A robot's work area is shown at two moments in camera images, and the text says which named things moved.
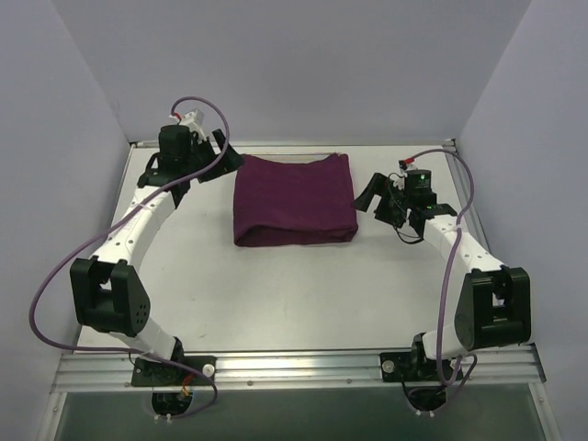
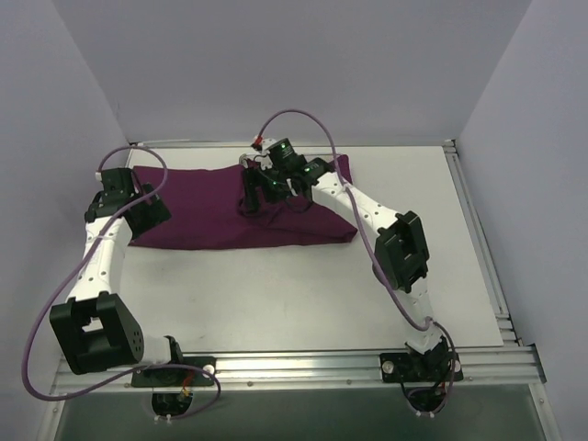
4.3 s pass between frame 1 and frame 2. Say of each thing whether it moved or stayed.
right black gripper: moved
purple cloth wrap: moved
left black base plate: stayed
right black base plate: stayed
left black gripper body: moved
